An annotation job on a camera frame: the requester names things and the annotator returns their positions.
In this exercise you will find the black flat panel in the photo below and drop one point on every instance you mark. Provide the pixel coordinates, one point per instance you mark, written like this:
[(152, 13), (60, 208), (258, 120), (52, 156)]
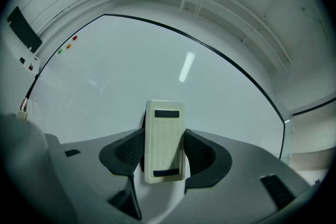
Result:
[(23, 29)]

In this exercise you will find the white marker holder box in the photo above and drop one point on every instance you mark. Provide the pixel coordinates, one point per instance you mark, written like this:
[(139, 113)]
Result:
[(25, 112)]

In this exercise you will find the white eraser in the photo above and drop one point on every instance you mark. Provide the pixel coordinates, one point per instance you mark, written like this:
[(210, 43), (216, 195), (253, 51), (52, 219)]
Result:
[(164, 144)]

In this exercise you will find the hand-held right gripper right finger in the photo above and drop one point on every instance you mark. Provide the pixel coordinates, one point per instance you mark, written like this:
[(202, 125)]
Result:
[(236, 170)]

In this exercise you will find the white whiteboard black frame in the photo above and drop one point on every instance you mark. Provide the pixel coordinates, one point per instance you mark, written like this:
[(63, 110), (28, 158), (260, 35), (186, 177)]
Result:
[(144, 73)]

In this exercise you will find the green round magnet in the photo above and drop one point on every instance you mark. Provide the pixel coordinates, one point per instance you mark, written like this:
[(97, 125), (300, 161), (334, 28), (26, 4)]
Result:
[(60, 51)]

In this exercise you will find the frosted glass door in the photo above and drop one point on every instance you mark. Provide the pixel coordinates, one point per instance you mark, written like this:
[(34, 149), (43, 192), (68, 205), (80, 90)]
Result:
[(312, 133)]

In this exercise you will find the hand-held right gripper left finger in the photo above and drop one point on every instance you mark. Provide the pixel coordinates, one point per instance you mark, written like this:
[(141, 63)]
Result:
[(123, 154)]

